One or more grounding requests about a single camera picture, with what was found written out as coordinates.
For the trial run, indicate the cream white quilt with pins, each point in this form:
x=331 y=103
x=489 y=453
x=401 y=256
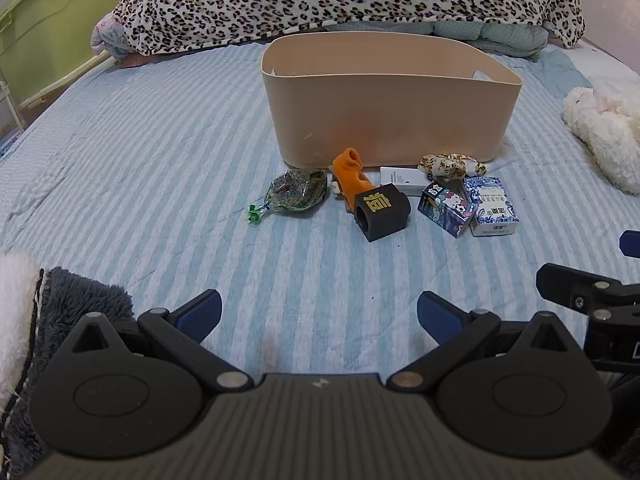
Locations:
x=600 y=65

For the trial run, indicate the green dried herb packet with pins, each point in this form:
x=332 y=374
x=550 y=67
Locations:
x=295 y=190

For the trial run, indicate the beige plastic storage basket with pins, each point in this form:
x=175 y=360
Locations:
x=390 y=110

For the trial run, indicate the grey fluffy clothing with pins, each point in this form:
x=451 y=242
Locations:
x=75 y=300

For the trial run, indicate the teal quilt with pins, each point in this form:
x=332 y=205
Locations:
x=500 y=37

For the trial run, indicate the orange sock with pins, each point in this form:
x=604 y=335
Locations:
x=350 y=172

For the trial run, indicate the blue striped bed sheet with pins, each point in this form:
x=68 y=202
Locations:
x=150 y=160

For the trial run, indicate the blue and white patterned box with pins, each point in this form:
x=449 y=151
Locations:
x=492 y=207

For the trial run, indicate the white fluffy cloth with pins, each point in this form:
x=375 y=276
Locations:
x=15 y=310

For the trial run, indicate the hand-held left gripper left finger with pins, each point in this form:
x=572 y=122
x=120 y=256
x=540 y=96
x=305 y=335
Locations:
x=202 y=310

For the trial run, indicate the green plastic storage box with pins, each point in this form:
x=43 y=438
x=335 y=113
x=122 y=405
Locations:
x=50 y=25

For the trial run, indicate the small leopard print cloth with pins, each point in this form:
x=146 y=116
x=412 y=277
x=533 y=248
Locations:
x=450 y=166

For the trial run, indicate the white plush toy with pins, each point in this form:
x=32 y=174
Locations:
x=605 y=130

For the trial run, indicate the black block with gold character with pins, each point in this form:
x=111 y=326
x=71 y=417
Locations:
x=382 y=212

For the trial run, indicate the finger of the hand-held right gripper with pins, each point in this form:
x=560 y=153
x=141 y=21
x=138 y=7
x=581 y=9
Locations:
x=631 y=243
x=575 y=285

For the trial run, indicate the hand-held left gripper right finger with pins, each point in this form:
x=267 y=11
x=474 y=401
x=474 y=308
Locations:
x=440 y=312

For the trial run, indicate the pink floral pillow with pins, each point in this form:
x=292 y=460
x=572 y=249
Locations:
x=106 y=35

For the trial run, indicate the dark cartoon print box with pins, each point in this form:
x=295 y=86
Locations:
x=447 y=210

